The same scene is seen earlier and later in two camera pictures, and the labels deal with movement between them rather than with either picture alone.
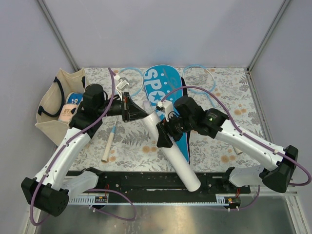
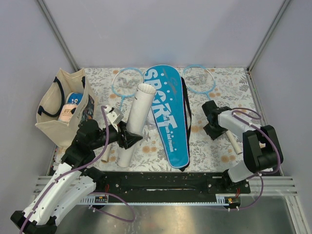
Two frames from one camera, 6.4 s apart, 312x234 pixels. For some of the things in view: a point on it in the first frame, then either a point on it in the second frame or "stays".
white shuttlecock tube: [150, 118] to [137, 119]
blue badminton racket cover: [164, 82] stays
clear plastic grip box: [146, 106] to [150, 124]
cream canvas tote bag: [52, 99] stays
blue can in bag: [75, 98] stays
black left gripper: [130, 110] to [128, 139]
